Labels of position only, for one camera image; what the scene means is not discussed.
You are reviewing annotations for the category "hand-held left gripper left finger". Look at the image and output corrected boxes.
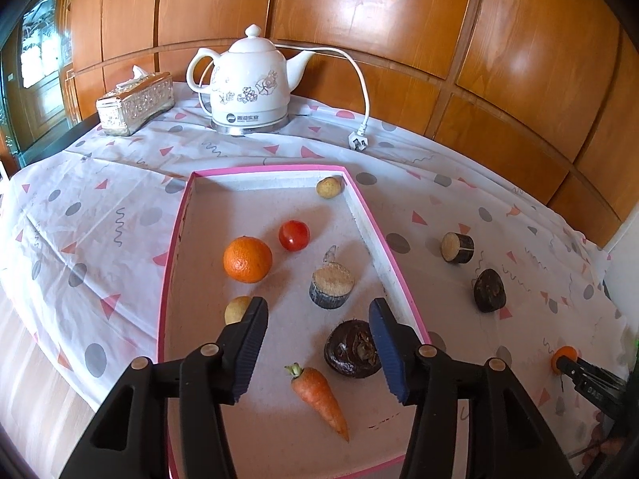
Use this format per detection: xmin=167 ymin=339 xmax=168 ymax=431
xmin=60 ymin=297 xmax=269 ymax=479

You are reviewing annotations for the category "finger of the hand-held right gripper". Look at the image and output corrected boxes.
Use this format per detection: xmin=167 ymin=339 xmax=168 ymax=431
xmin=562 ymin=372 xmax=627 ymax=407
xmin=556 ymin=356 xmax=625 ymax=384

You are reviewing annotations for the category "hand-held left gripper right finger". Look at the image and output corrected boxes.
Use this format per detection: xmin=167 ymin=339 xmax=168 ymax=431
xmin=368 ymin=298 xmax=575 ymax=479

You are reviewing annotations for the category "small mandarin orange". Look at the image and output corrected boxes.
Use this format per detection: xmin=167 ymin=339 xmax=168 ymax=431
xmin=551 ymin=345 xmax=579 ymax=375

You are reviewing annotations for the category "small yellow potato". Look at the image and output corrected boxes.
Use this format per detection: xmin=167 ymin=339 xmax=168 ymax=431
xmin=224 ymin=296 xmax=253 ymax=326
xmin=316 ymin=176 xmax=344 ymax=200

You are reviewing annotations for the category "dark brown water chestnut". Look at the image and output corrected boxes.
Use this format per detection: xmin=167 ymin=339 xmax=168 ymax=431
xmin=323 ymin=319 xmax=383 ymax=376
xmin=472 ymin=268 xmax=507 ymax=313

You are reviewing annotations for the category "small carrot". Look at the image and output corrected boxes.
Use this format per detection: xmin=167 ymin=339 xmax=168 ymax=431
xmin=284 ymin=363 xmax=350 ymax=442

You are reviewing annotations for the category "large orange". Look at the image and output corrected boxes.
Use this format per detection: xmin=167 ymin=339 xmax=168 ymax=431
xmin=223 ymin=236 xmax=274 ymax=284

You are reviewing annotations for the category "short sugarcane piece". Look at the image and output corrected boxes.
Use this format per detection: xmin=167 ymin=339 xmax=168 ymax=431
xmin=440 ymin=232 xmax=475 ymax=264
xmin=308 ymin=262 xmax=356 ymax=310

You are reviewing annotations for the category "red tomato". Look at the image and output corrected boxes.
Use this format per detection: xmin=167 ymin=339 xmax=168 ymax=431
xmin=278 ymin=220 xmax=311 ymax=252

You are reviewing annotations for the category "pink rimmed white tray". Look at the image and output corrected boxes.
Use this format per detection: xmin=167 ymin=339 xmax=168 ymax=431
xmin=156 ymin=164 xmax=433 ymax=479

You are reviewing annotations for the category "person's right hand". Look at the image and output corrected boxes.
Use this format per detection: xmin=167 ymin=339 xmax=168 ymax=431
xmin=584 ymin=409 xmax=625 ymax=465

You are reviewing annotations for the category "white patterned tablecloth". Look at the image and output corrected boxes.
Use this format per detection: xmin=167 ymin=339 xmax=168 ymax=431
xmin=0 ymin=80 xmax=625 ymax=479

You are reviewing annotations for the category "silver kettle base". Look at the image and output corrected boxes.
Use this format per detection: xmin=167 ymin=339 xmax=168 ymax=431
xmin=211 ymin=111 xmax=292 ymax=137

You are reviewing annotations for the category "white floral ceramic kettle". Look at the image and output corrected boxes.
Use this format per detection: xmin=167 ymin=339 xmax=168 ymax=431
xmin=186 ymin=24 xmax=316 ymax=128

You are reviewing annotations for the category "ornate silver tissue box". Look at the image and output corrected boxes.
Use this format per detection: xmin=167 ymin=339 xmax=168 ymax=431
xmin=96 ymin=66 xmax=175 ymax=137

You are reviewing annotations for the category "glass door cabinet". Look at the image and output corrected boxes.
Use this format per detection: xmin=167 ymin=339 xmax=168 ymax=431
xmin=0 ymin=0 xmax=78 ymax=175

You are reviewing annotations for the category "white kettle power cable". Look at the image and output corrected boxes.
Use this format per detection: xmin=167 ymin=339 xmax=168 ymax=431
xmin=280 ymin=47 xmax=373 ymax=152

